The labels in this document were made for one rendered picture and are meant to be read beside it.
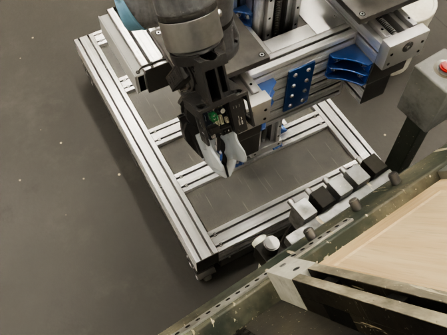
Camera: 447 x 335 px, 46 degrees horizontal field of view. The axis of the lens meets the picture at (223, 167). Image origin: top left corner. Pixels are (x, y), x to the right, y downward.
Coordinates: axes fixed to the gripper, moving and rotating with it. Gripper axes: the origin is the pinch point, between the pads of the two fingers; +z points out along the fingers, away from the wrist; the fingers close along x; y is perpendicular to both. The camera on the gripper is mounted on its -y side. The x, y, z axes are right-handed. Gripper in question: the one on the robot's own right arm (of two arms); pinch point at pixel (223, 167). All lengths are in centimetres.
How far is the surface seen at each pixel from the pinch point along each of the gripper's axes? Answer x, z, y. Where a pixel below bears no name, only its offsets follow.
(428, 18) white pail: 145, 48, -113
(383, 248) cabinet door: 28.8, 34.9, -1.6
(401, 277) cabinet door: 22.3, 28.2, 11.5
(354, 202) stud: 36, 38, -21
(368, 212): 36, 38, -16
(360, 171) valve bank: 49, 43, -36
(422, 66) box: 74, 23, -39
